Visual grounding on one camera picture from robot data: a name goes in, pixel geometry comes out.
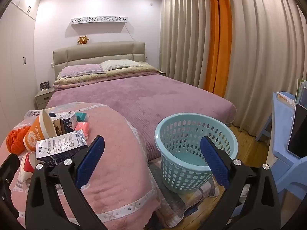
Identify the pink packet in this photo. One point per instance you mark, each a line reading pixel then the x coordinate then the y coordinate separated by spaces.
pixel 82 126

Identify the beige curtain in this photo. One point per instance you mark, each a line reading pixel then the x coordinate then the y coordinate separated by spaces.
pixel 263 52
pixel 184 33

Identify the white wardrobe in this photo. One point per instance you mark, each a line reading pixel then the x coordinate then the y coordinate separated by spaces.
pixel 16 52

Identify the blue desk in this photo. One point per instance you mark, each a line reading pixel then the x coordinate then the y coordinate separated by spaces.
pixel 279 124

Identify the orange paper bowl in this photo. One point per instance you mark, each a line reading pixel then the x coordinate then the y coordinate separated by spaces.
pixel 33 134

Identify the brown plush toy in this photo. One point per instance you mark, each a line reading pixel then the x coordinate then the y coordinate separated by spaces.
pixel 83 40

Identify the dark blue box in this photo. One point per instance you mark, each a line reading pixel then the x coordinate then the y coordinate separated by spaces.
pixel 70 123

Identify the white dotted pillow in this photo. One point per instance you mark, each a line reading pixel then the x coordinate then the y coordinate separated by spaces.
pixel 120 64

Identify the beige folded quilt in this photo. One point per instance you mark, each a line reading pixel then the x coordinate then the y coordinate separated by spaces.
pixel 134 73

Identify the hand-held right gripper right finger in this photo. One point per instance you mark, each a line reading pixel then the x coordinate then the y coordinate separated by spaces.
pixel 215 163

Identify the small photo frame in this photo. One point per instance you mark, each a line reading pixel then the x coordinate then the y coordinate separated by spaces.
pixel 44 85

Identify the orange plastic bag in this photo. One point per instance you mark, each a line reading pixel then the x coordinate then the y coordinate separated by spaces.
pixel 16 139

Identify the pink blanket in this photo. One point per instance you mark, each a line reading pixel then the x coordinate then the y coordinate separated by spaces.
pixel 115 148

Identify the blue plastic chair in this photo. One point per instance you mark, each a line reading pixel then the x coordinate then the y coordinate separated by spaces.
pixel 290 170

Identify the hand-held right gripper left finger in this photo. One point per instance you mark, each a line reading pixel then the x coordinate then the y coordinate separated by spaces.
pixel 90 158

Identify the light blue plastic basket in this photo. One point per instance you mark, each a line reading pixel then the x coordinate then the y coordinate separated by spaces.
pixel 177 129

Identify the red and white cup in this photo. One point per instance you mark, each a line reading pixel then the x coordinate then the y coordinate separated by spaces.
pixel 28 163

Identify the orange curtain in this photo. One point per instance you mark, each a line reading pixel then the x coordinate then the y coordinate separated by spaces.
pixel 219 40

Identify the bed with purple cover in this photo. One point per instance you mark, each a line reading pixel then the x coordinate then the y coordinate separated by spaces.
pixel 148 95

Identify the white wall shelf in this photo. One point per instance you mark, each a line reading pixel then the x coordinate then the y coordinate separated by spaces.
pixel 99 20

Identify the beige padded headboard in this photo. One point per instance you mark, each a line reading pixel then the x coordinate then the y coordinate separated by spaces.
pixel 96 52

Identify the plaid folded cloth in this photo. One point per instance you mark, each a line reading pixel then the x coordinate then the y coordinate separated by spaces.
pixel 177 203

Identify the teal packet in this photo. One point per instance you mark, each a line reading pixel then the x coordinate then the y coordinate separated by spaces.
pixel 82 116

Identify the purple pillow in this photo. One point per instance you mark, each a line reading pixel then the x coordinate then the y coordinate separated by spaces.
pixel 81 70

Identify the stack of books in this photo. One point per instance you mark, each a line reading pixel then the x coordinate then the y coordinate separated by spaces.
pixel 301 91

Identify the printed paper sheet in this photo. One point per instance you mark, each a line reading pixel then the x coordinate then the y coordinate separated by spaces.
pixel 285 99

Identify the wooden nightstand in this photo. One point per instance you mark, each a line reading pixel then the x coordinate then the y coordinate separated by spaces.
pixel 44 98
pixel 162 73

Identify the black tablet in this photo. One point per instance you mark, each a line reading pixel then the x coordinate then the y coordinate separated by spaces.
pixel 298 131

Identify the white box with dark print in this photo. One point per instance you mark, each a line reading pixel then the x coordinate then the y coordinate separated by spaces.
pixel 60 146

